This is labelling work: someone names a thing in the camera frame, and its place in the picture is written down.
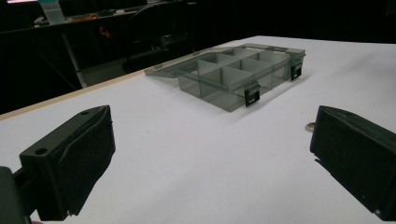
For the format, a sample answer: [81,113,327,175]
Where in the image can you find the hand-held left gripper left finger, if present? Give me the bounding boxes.
[19,105,117,222]

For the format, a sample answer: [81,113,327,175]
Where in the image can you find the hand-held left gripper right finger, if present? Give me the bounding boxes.
[309,105,396,222]

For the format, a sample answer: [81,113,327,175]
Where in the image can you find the grey transparent compartment organizer box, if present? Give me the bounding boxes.
[144,42,307,113]

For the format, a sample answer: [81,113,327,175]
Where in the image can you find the white metal stand leg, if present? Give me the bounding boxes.
[61,32,89,89]

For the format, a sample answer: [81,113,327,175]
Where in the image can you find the dark desk with clutter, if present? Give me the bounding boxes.
[0,6,148,41]

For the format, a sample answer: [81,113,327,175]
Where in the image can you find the black office chair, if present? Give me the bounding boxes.
[121,2,200,74]

